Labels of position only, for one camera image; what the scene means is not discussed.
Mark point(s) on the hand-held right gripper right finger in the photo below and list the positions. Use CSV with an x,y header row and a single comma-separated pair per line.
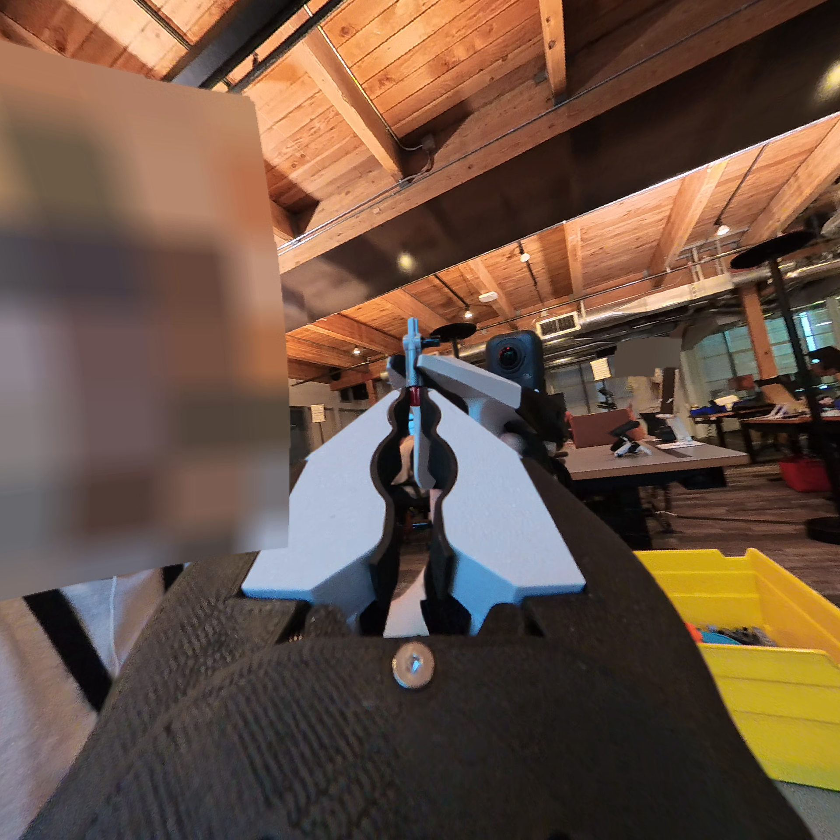
x,y
505,525

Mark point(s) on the black white device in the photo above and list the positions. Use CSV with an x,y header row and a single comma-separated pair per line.
x,y
628,439

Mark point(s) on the brown box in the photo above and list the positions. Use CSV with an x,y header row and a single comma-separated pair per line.
x,y
600,426

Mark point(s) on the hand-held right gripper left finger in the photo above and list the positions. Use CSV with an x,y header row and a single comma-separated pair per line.
x,y
321,525

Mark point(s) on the red plastic bin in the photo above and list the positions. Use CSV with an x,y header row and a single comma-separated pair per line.
x,y
804,474

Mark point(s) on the silver air duct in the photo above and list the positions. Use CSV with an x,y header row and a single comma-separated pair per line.
x,y
656,302

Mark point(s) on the grey connector red-tipped axle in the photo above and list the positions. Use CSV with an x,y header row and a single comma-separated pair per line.
x,y
412,348

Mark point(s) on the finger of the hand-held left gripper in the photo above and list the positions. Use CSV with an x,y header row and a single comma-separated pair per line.
x,y
425,459
459,384

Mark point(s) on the pile of toy bricks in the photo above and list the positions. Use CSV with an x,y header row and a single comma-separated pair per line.
x,y
722,636

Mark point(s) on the yellow plastic bin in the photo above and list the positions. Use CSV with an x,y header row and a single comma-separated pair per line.
x,y
774,709

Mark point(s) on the white air vent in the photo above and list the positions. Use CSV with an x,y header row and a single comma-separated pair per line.
x,y
558,323

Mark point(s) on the operator in white shirt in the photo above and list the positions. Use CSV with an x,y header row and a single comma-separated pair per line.
x,y
33,722

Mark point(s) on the office desk with dark legs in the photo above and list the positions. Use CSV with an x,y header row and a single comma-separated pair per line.
x,y
656,459

